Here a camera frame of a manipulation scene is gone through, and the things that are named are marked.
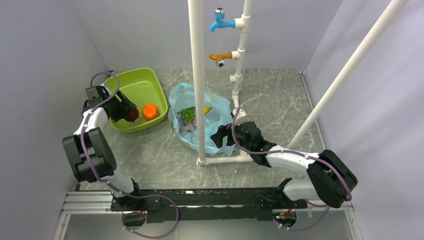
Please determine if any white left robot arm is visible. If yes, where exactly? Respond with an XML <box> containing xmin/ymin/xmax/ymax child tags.
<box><xmin>62</xmin><ymin>84</ymin><xmax>144</xmax><ymax>210</ymax></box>

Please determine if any dark red fake apple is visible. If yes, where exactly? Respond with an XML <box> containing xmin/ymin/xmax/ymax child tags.
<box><xmin>124</xmin><ymin>107</ymin><xmax>140</xmax><ymax>123</ymax></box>

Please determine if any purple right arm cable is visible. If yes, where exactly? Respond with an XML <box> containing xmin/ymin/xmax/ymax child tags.
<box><xmin>230</xmin><ymin>105</ymin><xmax>353</xmax><ymax>233</ymax></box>

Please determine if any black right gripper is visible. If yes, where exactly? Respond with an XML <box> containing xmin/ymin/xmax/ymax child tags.
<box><xmin>210</xmin><ymin>118</ymin><xmax>254</xmax><ymax>152</ymax></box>

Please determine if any white PVC pipe frame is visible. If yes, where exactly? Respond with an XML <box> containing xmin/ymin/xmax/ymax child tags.
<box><xmin>187</xmin><ymin>0</ymin><xmax>256</xmax><ymax>166</ymax></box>

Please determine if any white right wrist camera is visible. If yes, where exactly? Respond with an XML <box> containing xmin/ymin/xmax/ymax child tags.
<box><xmin>232</xmin><ymin>107</ymin><xmax>247</xmax><ymax>126</ymax></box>

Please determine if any yellow fake mango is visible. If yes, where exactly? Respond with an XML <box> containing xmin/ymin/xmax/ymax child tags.
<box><xmin>204</xmin><ymin>107</ymin><xmax>212</xmax><ymax>115</ymax></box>

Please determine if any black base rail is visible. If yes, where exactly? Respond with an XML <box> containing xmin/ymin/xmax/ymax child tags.
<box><xmin>110</xmin><ymin>187</ymin><xmax>307</xmax><ymax>223</ymax></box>

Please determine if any orange plastic faucet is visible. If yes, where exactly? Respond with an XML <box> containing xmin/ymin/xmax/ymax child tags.
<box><xmin>209</xmin><ymin>52</ymin><xmax>233</xmax><ymax>68</ymax></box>

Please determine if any orange fake orange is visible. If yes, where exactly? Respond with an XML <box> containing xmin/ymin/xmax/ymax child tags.
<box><xmin>141</xmin><ymin>103</ymin><xmax>159</xmax><ymax>121</ymax></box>

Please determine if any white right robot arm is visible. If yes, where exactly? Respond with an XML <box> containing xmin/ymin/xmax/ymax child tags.
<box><xmin>210</xmin><ymin>121</ymin><xmax>358</xmax><ymax>208</ymax></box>

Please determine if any blue plastic faucet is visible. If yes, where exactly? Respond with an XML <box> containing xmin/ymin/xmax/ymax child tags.
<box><xmin>209</xmin><ymin>7</ymin><xmax>236</xmax><ymax>32</ymax></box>

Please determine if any light blue printed plastic bag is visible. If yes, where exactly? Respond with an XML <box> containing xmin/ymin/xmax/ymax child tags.
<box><xmin>167</xmin><ymin>82</ymin><xmax>235</xmax><ymax>156</ymax></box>

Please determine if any lime green plastic basin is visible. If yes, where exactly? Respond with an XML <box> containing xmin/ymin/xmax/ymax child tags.
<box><xmin>110</xmin><ymin>68</ymin><xmax>169</xmax><ymax>134</ymax></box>

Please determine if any green fake grape bunch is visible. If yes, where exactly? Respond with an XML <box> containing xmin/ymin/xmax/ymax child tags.
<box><xmin>181</xmin><ymin>107</ymin><xmax>196</xmax><ymax>124</ymax></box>

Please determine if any white diagonal pole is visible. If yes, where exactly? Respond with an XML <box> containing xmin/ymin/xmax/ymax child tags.
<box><xmin>287</xmin><ymin>0</ymin><xmax>409</xmax><ymax>149</ymax></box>

